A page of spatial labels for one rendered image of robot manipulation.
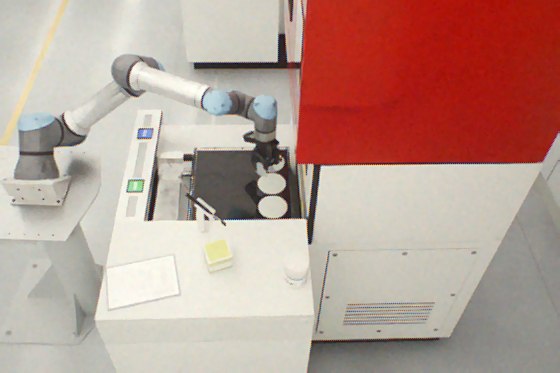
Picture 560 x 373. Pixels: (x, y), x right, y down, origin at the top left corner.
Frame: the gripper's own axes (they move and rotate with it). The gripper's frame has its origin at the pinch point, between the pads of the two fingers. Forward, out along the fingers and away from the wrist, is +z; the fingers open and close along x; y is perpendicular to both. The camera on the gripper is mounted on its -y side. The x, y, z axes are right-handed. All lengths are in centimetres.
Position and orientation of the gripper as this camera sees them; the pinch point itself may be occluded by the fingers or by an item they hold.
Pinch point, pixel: (261, 171)
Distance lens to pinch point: 203.2
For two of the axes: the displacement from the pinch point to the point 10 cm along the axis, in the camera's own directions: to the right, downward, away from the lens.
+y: 6.9, 5.4, -4.9
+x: 7.3, -4.9, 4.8
